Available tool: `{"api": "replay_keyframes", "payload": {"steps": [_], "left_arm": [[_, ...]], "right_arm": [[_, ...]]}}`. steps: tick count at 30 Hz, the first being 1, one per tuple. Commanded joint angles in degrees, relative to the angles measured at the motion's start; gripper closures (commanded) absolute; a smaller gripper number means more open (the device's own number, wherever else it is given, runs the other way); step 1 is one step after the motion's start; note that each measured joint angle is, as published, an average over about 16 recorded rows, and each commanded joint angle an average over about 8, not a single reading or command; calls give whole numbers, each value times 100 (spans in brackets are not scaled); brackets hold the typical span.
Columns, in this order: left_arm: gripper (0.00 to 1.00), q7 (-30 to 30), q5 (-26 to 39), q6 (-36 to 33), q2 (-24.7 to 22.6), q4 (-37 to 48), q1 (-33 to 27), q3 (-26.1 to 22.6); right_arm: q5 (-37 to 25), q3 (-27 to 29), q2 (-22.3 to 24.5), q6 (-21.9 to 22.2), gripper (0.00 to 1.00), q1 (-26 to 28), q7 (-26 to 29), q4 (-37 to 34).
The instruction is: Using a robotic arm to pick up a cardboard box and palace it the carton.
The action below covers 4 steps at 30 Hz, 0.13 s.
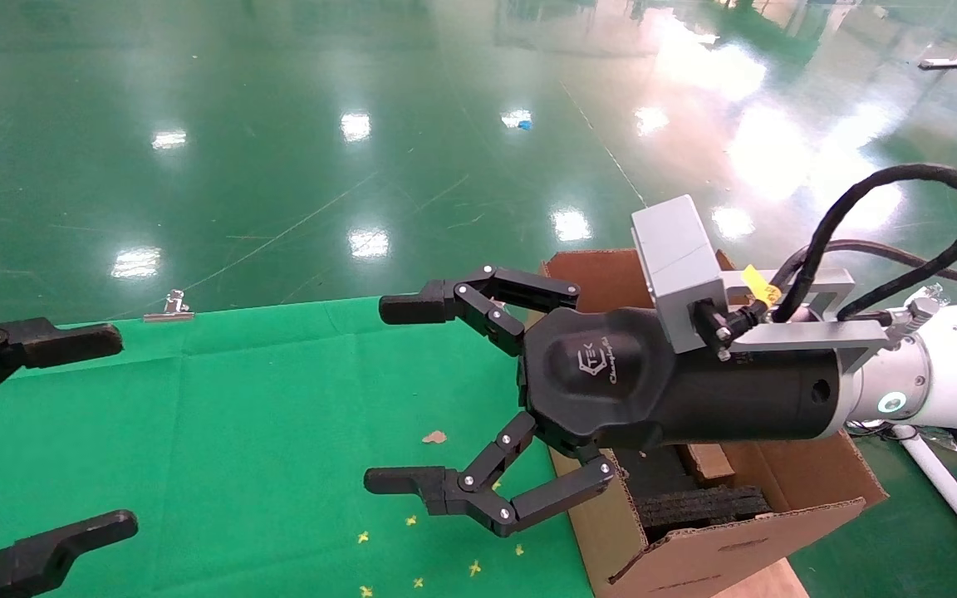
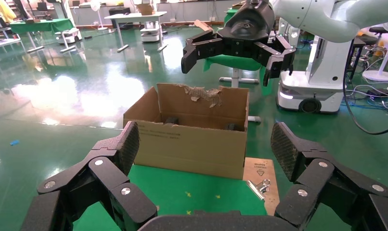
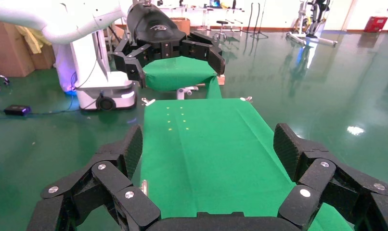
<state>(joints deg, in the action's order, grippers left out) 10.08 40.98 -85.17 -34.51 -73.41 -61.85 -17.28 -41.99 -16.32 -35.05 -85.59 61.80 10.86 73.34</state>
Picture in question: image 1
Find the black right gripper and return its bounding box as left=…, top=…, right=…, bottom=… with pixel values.
left=364, top=266, right=849, bottom=539

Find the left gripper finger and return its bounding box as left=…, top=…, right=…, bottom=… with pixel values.
left=0, top=314, right=125, bottom=426
left=0, top=511, right=140, bottom=598

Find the small taped cardboard box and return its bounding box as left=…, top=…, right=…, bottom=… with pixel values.
left=678, top=443, right=737, bottom=488

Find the large open cardboard carton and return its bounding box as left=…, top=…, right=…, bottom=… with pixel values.
left=541, top=248, right=889, bottom=598

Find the silver binder clip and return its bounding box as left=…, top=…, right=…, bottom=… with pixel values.
left=143, top=289, right=195, bottom=322

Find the green table cloth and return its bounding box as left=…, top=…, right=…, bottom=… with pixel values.
left=0, top=295, right=596, bottom=598

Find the black foam block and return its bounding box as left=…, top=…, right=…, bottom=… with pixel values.
left=635, top=486, right=773, bottom=545

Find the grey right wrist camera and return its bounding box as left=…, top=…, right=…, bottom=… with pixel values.
left=631, top=195, right=895, bottom=362

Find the yellow cable tag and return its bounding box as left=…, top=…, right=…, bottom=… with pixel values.
left=742, top=266, right=781, bottom=306

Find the white table leg frame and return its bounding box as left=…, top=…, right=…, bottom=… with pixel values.
left=898, top=425, right=957, bottom=578

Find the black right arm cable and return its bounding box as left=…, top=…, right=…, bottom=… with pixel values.
left=769, top=164, right=957, bottom=326

